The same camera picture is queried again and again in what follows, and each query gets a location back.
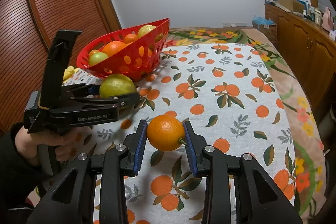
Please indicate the large yellow-green pear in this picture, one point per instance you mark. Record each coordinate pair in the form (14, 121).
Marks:
(116, 85)

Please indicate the pink bag on cabinet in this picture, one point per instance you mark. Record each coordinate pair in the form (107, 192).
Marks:
(327, 22)

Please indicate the orange in basket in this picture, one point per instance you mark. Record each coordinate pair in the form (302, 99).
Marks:
(113, 47)

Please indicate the floral bed blanket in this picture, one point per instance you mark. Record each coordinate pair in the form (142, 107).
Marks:
(309, 150)

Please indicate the brown louvered wardrobe door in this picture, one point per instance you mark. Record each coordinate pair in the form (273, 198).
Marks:
(27, 30)

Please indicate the yellow pear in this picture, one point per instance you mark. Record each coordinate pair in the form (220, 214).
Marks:
(145, 30)

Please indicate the green apple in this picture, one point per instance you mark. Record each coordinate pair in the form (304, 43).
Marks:
(97, 58)

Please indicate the wall power strip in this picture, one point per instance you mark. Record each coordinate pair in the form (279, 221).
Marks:
(234, 24)

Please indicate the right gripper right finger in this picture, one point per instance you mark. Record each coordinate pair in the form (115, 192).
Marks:
(258, 198)

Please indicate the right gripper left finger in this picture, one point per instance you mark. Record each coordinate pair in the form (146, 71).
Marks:
(71, 198)

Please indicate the box with blue bag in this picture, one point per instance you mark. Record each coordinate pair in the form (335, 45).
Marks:
(266, 26)

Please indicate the left hand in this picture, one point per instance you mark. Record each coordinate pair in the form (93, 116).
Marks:
(27, 144)

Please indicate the wooden sideboard cabinet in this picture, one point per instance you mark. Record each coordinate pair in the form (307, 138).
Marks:
(310, 55)

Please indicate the cardboard box on cabinet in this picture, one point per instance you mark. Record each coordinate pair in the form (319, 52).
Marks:
(292, 5)

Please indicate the red perforated plastic basket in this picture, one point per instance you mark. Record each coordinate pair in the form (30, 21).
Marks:
(136, 60)

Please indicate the yellow plush toy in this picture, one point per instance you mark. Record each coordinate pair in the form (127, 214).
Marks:
(69, 72)

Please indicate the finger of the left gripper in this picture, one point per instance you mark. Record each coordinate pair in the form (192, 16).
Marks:
(84, 104)
(81, 90)

